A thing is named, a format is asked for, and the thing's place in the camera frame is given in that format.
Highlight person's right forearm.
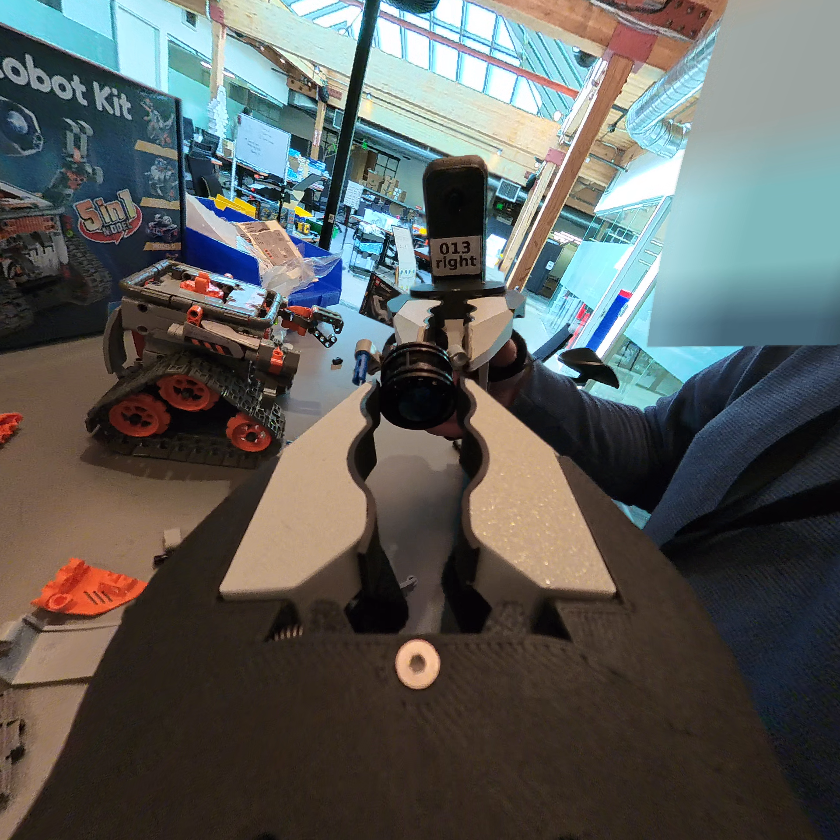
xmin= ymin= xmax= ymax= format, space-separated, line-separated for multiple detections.
xmin=515 ymin=357 xmax=729 ymax=516

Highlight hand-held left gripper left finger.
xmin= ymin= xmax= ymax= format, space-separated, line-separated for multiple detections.
xmin=220 ymin=381 xmax=404 ymax=634

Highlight black pole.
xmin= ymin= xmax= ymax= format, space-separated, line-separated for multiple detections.
xmin=320 ymin=0 xmax=383 ymax=252

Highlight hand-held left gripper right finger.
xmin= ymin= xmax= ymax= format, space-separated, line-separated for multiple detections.
xmin=444 ymin=382 xmax=620 ymax=634

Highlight blue storage bin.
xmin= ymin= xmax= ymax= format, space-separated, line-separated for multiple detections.
xmin=184 ymin=193 xmax=344 ymax=309

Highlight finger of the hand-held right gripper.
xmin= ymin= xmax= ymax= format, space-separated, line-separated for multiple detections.
xmin=386 ymin=297 xmax=454 ymax=355
xmin=454 ymin=294 xmax=521 ymax=370

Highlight black toy wheel assembly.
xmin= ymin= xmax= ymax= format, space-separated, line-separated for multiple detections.
xmin=352 ymin=336 xmax=471 ymax=433

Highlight tracked toy robot vehicle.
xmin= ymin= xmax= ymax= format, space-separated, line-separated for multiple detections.
xmin=85 ymin=259 xmax=345 ymax=471

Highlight black office chair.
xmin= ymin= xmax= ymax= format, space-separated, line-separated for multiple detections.
xmin=530 ymin=325 xmax=622 ymax=389

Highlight white paper sign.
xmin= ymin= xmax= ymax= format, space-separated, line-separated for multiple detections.
xmin=392 ymin=226 xmax=418 ymax=287

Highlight clear plastic bags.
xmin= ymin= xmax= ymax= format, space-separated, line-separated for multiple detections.
xmin=187 ymin=197 xmax=343 ymax=295

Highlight large grey flat panel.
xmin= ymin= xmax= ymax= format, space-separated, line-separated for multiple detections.
xmin=0 ymin=613 xmax=124 ymax=689

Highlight dark grey beam connector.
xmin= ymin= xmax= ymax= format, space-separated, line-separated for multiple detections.
xmin=0 ymin=689 xmax=28 ymax=809

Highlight robot kit box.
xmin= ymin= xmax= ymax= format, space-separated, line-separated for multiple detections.
xmin=0 ymin=23 xmax=185 ymax=353

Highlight whiteboard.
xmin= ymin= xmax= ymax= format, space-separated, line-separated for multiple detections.
xmin=234 ymin=113 xmax=292 ymax=182

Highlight person's blue-clothed body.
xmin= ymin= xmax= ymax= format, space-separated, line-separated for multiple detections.
xmin=640 ymin=344 xmax=840 ymax=840

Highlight orange plastic panel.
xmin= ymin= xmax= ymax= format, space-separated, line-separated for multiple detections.
xmin=31 ymin=558 xmax=149 ymax=618

